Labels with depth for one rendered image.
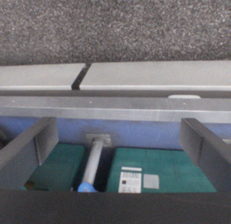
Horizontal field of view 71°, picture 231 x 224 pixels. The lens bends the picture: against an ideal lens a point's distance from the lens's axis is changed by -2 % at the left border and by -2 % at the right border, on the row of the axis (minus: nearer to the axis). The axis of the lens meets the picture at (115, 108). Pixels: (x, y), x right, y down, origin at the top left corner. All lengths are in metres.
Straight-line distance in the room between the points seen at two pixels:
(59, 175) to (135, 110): 0.32
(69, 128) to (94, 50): 0.65
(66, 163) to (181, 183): 0.38
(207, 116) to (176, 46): 0.65
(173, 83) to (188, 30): 0.51
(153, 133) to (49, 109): 0.36
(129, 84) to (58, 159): 0.38
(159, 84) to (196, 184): 0.34
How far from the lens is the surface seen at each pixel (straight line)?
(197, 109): 0.52
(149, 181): 0.54
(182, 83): 0.64
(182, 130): 0.17
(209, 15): 1.10
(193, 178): 0.58
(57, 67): 0.86
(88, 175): 0.53
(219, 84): 0.67
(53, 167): 0.63
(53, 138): 0.16
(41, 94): 0.71
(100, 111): 0.52
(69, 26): 1.14
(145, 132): 0.57
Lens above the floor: 1.02
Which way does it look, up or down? 49 degrees down
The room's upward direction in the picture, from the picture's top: 168 degrees counter-clockwise
